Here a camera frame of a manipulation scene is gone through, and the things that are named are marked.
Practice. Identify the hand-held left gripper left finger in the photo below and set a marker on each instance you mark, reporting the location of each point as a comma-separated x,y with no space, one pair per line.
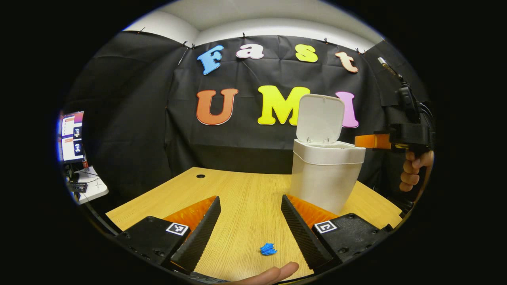
200,237

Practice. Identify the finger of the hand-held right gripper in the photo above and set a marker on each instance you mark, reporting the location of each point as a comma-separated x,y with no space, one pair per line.
372,141

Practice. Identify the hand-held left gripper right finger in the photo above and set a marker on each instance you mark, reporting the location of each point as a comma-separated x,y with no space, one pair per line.
301,237

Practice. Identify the blue paper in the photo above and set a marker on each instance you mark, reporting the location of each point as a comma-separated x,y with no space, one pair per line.
268,249

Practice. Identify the white desktop garbage bin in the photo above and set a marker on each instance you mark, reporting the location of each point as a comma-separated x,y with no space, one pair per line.
324,178

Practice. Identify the wooden desktop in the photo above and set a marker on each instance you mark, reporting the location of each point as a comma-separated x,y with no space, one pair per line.
245,198

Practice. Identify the black backdrop cloth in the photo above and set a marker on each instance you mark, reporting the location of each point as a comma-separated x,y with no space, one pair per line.
138,138

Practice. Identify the white side table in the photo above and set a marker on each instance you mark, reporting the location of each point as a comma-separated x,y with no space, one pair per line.
93,190

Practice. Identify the small black box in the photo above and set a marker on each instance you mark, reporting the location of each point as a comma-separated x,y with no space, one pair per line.
79,187

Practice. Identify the small red bottle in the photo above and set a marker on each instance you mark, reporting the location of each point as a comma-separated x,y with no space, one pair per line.
84,162

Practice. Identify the computer monitor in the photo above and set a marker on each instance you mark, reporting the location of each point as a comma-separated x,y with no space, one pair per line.
71,138

